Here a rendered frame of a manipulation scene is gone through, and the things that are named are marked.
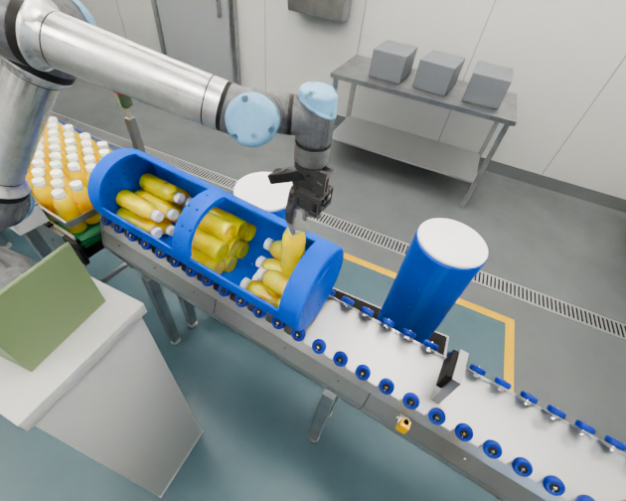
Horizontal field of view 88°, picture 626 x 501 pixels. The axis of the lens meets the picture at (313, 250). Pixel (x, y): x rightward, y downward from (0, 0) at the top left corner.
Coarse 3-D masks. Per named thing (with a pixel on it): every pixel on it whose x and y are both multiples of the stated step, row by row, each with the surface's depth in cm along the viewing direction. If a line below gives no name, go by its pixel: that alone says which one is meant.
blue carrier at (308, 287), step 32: (128, 160) 120; (160, 160) 117; (96, 192) 110; (192, 192) 128; (224, 192) 107; (128, 224) 109; (192, 224) 97; (256, 224) 119; (256, 256) 120; (320, 256) 88; (288, 288) 87; (320, 288) 95; (288, 320) 91
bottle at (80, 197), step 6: (72, 192) 124; (78, 192) 124; (84, 192) 125; (78, 198) 124; (84, 198) 125; (78, 204) 126; (84, 204) 127; (90, 204) 128; (84, 210) 128; (96, 216) 133; (90, 222) 133; (96, 222) 134
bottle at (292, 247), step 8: (288, 232) 86; (304, 232) 88; (288, 240) 86; (296, 240) 86; (304, 240) 88; (288, 248) 88; (296, 248) 87; (304, 248) 90; (280, 256) 94; (288, 256) 90; (296, 256) 90; (280, 264) 96; (288, 264) 93; (296, 264) 93; (288, 272) 95
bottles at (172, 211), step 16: (144, 192) 122; (160, 208) 118; (176, 208) 126; (144, 224) 115; (160, 224) 121; (240, 240) 117; (192, 256) 108; (208, 256) 107; (240, 256) 118; (256, 288) 100; (272, 304) 98
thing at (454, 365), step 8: (456, 352) 90; (464, 352) 90; (448, 360) 90; (456, 360) 89; (464, 360) 88; (448, 368) 87; (456, 368) 86; (464, 368) 86; (440, 376) 90; (448, 376) 85; (456, 376) 85; (440, 384) 89; (448, 384) 86; (456, 384) 84; (440, 392) 90; (448, 392) 88; (432, 400) 95; (440, 400) 93
